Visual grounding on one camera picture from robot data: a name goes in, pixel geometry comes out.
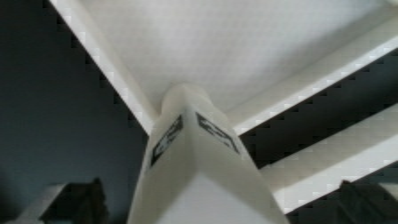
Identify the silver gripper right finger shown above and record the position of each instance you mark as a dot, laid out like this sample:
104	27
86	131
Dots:
388	191

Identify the white desk leg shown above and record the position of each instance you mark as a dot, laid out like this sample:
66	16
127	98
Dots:
201	186

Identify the white front fence wall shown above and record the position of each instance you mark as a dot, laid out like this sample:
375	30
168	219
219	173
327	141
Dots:
347	156

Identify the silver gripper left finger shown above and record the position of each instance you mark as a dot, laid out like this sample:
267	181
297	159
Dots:
31	215

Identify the white desk top tray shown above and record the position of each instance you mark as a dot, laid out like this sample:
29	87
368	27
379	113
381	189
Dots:
262	50

